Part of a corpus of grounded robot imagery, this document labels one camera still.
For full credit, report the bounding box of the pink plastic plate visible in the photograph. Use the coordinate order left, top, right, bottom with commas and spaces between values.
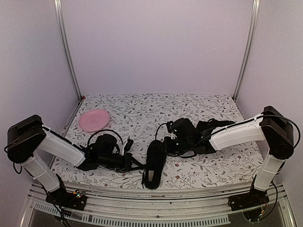
79, 109, 110, 132

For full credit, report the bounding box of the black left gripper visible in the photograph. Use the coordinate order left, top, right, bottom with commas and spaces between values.
98, 152, 143, 173

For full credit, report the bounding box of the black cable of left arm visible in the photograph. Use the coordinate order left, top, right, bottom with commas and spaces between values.
87, 129, 124, 148

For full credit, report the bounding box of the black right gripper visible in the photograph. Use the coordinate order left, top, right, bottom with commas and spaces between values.
159, 136, 193, 155

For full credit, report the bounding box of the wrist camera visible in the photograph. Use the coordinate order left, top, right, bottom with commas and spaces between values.
124, 139, 134, 152
166, 121, 175, 140

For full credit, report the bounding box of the aluminium frame post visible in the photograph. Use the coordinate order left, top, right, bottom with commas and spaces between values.
53, 0, 82, 102
232, 0, 260, 103

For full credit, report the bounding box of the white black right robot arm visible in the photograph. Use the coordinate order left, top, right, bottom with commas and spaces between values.
163, 106, 301, 206

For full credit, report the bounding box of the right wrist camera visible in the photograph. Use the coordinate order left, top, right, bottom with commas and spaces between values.
166, 121, 175, 140

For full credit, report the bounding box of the right aluminium frame post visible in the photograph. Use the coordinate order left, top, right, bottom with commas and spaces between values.
232, 0, 260, 103

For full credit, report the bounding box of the left aluminium frame post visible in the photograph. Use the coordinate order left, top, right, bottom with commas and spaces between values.
53, 0, 82, 102

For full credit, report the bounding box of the black canvas shoe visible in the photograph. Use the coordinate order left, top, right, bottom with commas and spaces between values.
145, 140, 166, 190
196, 118, 235, 133

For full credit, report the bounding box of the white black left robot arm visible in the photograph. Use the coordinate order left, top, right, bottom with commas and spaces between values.
4, 115, 145, 205

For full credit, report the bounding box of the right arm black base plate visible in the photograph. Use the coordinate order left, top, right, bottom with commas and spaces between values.
228, 189, 269, 211

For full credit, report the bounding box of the black shoelace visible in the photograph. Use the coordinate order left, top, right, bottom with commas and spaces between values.
141, 167, 148, 189

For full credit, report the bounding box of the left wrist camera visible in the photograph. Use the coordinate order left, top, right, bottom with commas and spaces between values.
124, 139, 134, 152

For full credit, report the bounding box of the aluminium front rail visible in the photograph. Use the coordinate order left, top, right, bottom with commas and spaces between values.
22, 182, 298, 227

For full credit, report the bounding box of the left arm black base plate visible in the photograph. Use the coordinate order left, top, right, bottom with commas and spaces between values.
45, 188, 87, 211

